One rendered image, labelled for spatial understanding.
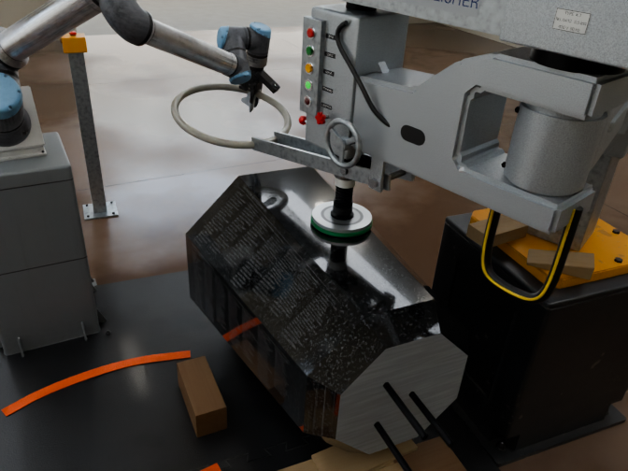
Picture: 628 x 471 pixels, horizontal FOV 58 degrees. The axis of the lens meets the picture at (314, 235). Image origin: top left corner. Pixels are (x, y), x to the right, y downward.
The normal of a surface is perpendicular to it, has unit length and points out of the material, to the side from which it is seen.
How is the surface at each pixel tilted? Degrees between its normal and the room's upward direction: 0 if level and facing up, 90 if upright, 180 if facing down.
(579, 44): 90
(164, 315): 0
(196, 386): 0
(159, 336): 0
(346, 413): 90
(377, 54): 90
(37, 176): 90
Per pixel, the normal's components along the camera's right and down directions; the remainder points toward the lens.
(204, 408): 0.06, -0.86
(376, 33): 0.67, 0.41
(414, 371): 0.41, 0.48
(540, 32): -0.74, 0.31
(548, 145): -0.50, 0.42
